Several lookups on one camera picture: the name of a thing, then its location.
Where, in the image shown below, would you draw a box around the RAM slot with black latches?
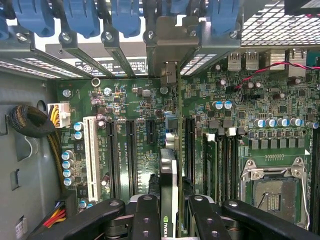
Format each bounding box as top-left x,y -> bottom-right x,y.
312,124 -> 320,233
217,128 -> 225,201

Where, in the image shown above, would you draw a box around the RAM slot with white latches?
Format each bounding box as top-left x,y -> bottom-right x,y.
224,127 -> 238,201

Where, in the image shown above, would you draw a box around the long black expansion slot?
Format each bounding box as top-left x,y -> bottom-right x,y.
106,119 -> 120,201
125,119 -> 139,201
184,117 -> 197,186

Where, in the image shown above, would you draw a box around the CPU socket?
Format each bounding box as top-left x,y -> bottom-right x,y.
240,156 -> 311,227

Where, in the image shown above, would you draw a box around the short black expansion slot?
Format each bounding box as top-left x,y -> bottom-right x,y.
145,119 -> 156,145

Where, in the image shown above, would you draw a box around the white expansion slot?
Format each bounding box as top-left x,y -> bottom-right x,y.
82,116 -> 101,202

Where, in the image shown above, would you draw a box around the green motherboard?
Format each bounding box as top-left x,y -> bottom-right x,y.
57,48 -> 320,236

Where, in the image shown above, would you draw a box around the white power connector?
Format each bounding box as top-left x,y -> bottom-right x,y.
46,102 -> 72,129

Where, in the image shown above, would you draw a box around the open black PC case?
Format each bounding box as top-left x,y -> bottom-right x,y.
0,0 -> 320,240

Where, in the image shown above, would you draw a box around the silver USB port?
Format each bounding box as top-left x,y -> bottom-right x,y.
244,50 -> 260,71
226,51 -> 243,71

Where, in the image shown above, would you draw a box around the blue slot clip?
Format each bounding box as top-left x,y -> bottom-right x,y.
110,0 -> 143,39
62,0 -> 101,40
0,13 -> 10,42
205,0 -> 238,36
11,0 -> 55,38
161,0 -> 188,18

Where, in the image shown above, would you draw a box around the multicoloured power wires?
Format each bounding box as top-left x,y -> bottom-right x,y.
41,199 -> 68,229

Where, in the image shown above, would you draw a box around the black sleeved cable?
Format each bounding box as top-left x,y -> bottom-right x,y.
8,104 -> 66,192

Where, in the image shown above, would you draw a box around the red and black twisted wire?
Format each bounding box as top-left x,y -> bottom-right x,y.
234,60 -> 320,90

